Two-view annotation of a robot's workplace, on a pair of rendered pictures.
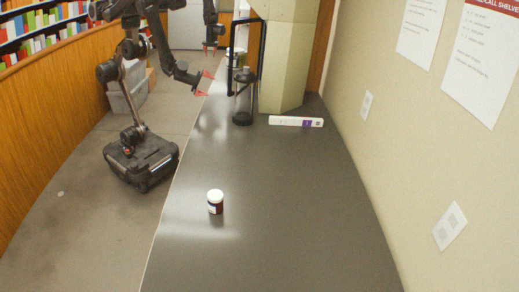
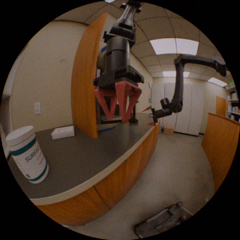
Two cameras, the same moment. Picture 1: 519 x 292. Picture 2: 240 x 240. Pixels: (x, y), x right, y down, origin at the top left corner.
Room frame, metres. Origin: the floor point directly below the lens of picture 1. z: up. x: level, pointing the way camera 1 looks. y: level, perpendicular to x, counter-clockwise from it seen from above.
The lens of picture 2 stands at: (1.70, 0.49, 1.13)
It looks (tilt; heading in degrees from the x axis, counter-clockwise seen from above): 13 degrees down; 224
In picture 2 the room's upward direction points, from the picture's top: straight up
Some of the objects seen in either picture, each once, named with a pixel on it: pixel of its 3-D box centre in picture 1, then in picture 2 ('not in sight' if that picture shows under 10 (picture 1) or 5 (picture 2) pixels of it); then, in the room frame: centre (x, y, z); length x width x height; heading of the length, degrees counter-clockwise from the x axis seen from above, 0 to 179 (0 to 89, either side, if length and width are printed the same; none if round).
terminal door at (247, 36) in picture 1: (245, 55); (118, 96); (1.33, 0.13, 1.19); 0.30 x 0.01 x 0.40; 154
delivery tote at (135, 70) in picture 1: (126, 72); not in sight; (2.84, 1.83, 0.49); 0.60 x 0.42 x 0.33; 4
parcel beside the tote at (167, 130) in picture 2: not in sight; (168, 130); (-1.45, 0.35, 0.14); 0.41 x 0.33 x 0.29; 101
